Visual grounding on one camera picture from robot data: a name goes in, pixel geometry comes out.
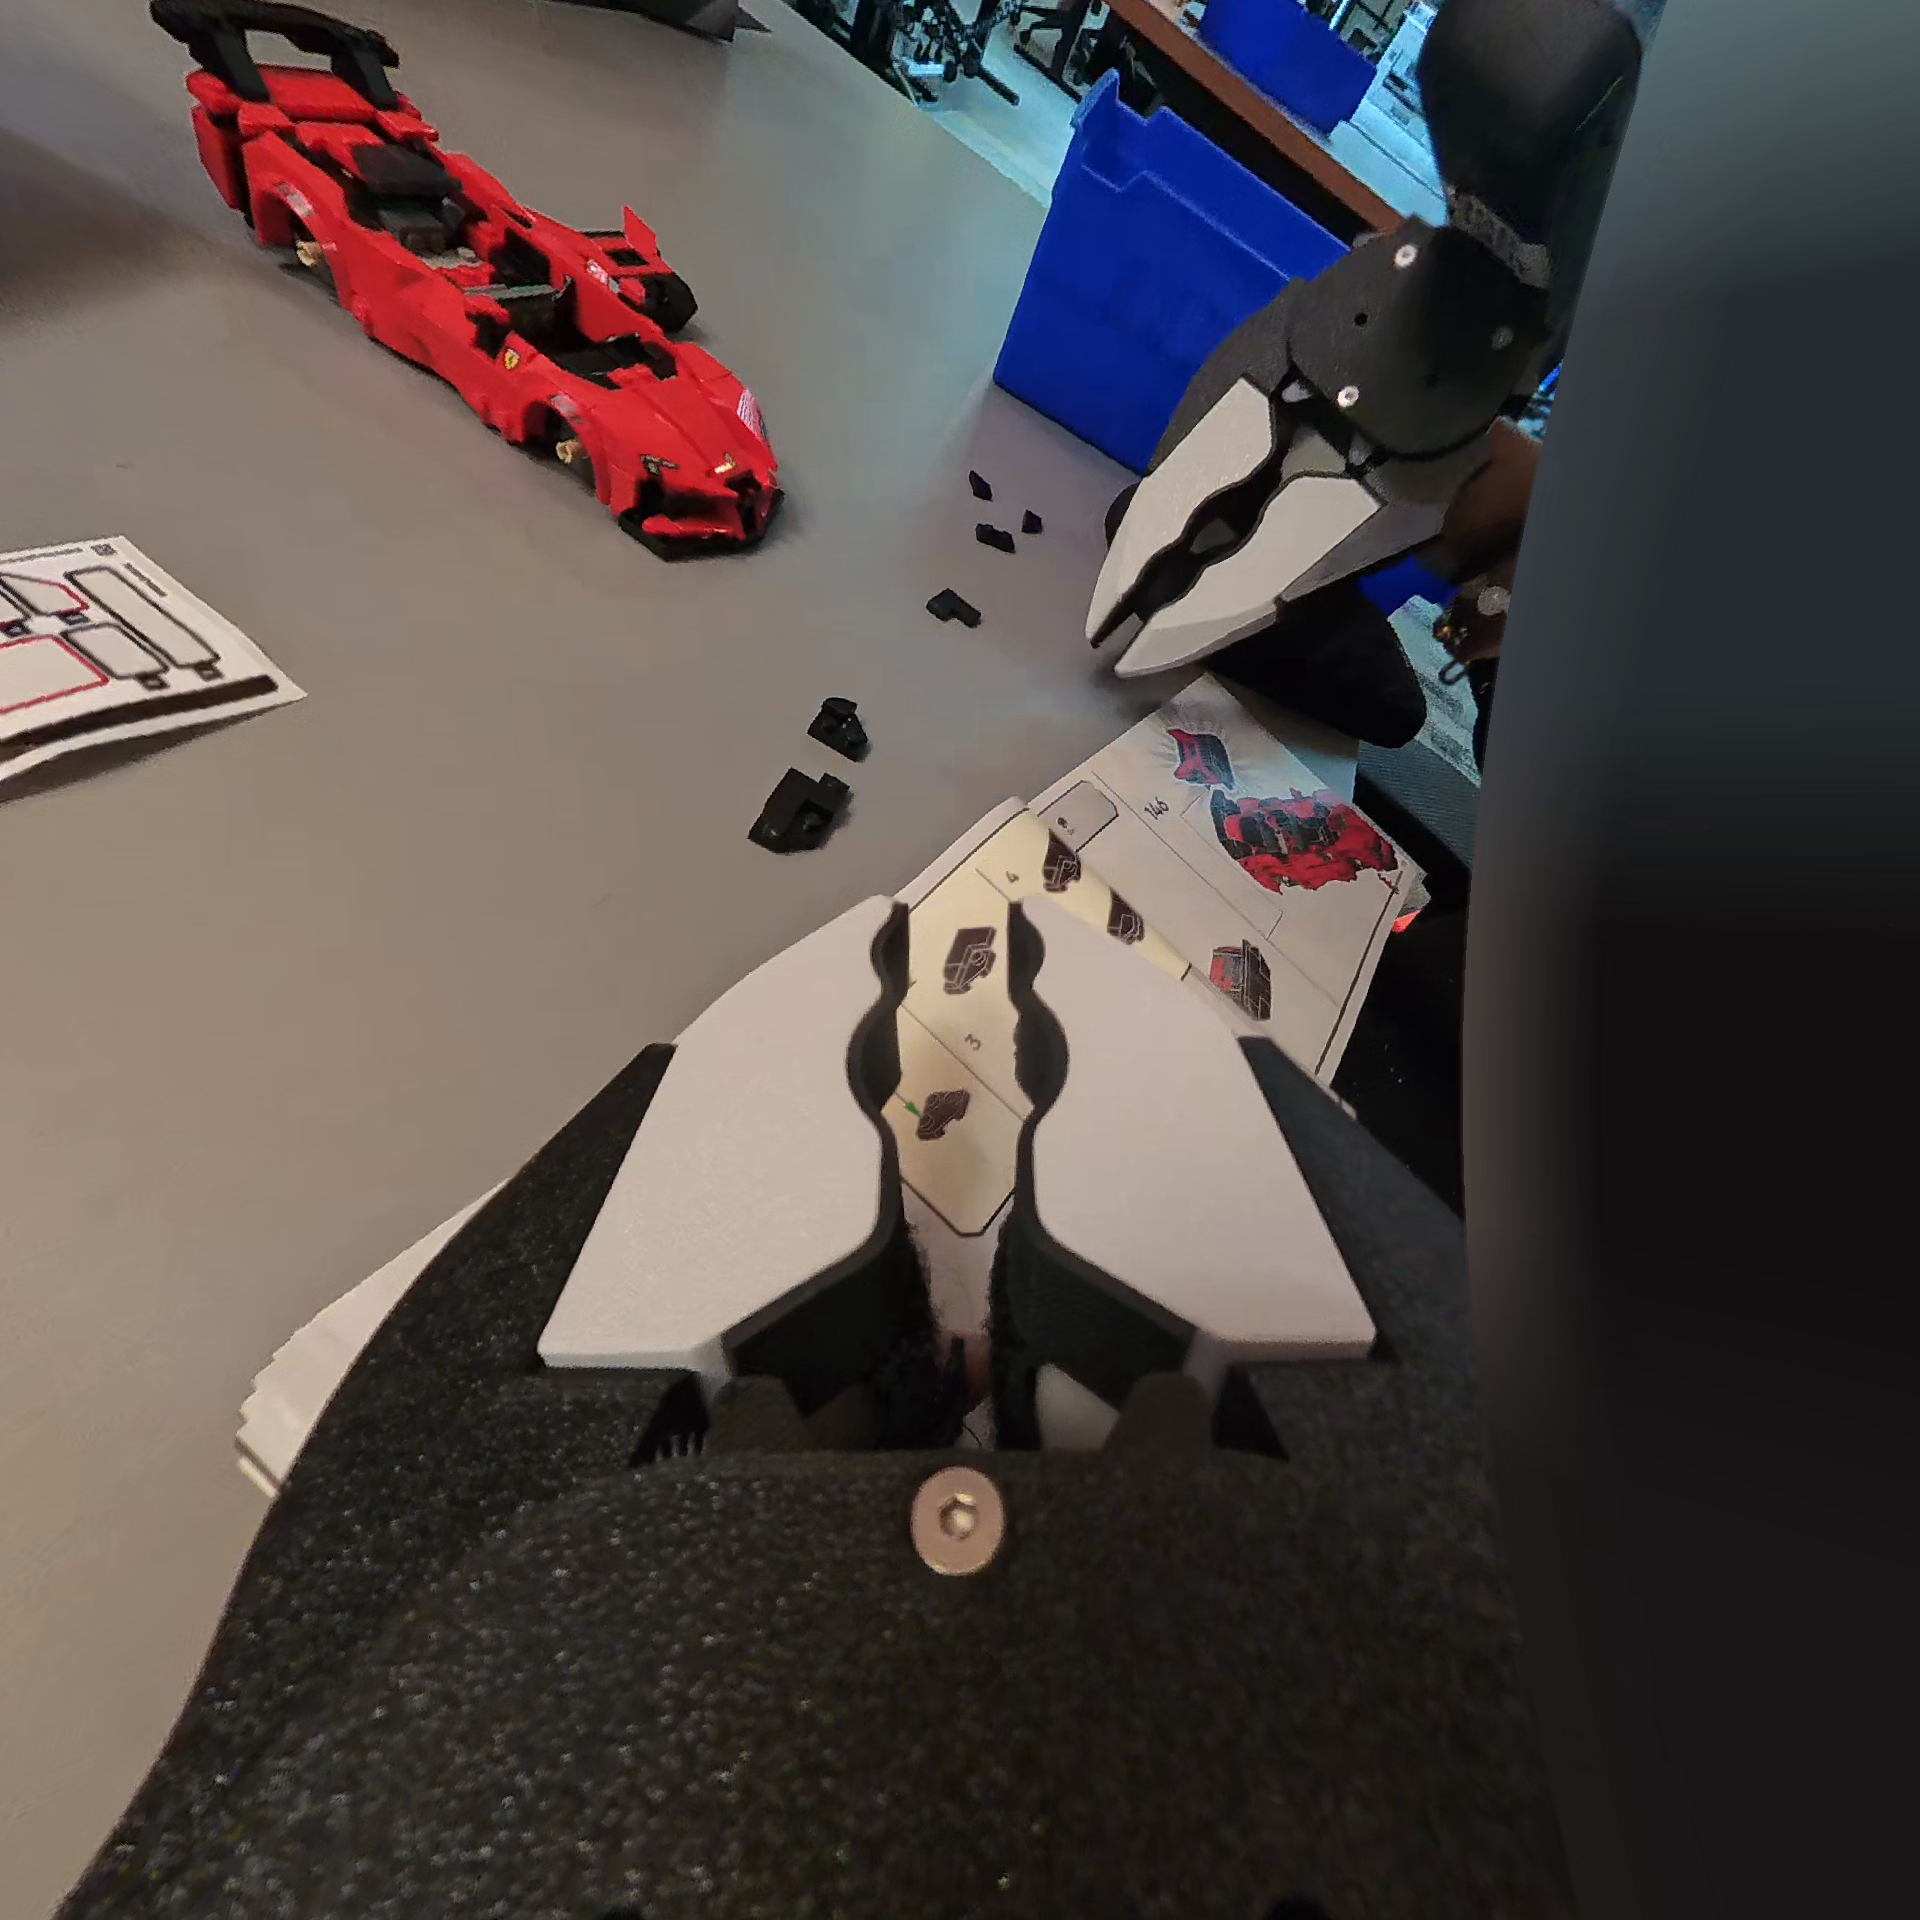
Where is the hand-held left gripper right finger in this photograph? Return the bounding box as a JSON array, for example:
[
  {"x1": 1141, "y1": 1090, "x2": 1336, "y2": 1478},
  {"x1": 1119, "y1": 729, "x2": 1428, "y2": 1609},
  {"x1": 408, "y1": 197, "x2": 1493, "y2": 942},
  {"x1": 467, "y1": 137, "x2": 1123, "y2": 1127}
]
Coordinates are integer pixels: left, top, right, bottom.
[{"x1": 996, "y1": 895, "x2": 1379, "y2": 1374}]

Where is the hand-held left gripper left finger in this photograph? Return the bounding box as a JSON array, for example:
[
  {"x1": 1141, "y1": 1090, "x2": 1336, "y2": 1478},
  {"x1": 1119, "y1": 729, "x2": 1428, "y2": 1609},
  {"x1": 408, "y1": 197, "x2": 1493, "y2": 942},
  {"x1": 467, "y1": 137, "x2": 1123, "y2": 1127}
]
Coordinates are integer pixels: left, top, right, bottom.
[{"x1": 537, "y1": 895, "x2": 913, "y2": 1374}]

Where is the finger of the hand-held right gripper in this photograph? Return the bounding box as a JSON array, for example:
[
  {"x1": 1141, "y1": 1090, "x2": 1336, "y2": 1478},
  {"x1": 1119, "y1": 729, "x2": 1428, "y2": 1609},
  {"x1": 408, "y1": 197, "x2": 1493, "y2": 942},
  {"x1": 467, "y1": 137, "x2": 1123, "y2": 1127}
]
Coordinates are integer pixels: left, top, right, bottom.
[
  {"x1": 1083, "y1": 374, "x2": 1285, "y2": 650},
  {"x1": 1114, "y1": 450, "x2": 1389, "y2": 681}
]

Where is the black lego slope brick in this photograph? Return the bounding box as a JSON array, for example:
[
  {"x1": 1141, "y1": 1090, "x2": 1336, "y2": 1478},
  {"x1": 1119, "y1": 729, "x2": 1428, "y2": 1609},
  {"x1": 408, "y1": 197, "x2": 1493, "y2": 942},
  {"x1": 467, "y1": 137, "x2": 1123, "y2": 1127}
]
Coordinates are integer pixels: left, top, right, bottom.
[{"x1": 748, "y1": 767, "x2": 855, "y2": 858}]

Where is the lego instruction booklet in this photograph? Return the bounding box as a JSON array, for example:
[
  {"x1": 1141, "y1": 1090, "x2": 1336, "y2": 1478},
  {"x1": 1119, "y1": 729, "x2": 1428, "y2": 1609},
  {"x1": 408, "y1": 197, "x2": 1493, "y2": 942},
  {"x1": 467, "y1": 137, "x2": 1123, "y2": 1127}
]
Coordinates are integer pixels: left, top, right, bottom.
[{"x1": 231, "y1": 669, "x2": 1432, "y2": 1502}]

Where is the red lego car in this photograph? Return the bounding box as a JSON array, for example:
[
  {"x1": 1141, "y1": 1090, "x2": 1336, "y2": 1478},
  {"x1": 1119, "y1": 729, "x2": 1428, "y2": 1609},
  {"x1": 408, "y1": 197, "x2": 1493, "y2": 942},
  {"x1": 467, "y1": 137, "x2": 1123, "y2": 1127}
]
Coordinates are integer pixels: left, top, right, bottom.
[{"x1": 152, "y1": 0, "x2": 785, "y2": 564}]

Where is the person's right hand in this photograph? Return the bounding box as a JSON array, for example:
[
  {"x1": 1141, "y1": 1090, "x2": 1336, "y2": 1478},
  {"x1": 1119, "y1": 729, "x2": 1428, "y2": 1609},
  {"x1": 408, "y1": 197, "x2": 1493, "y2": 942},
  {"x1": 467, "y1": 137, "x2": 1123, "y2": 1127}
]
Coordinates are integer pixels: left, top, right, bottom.
[{"x1": 1418, "y1": 420, "x2": 1545, "y2": 602}]

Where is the blue plastic bin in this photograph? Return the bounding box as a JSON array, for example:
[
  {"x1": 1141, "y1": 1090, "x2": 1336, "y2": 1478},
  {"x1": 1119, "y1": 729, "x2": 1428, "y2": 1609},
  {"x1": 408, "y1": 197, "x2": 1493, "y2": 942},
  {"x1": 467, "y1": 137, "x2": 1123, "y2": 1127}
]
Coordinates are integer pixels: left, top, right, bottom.
[
  {"x1": 992, "y1": 66, "x2": 1354, "y2": 474},
  {"x1": 1200, "y1": 0, "x2": 1384, "y2": 135}
]

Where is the black office chair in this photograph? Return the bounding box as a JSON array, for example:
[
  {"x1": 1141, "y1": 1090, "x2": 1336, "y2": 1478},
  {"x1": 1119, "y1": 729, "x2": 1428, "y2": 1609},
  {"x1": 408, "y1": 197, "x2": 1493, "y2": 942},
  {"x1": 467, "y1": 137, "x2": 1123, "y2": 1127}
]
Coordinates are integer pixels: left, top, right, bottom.
[{"x1": 884, "y1": 0, "x2": 1104, "y2": 110}]

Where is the white sticker sheet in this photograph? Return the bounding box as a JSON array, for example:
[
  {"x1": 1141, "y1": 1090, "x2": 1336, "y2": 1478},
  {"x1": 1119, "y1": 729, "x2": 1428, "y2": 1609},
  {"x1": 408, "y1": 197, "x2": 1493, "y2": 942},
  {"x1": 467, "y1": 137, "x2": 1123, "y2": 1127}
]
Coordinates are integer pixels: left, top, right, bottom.
[{"x1": 0, "y1": 535, "x2": 309, "y2": 788}]

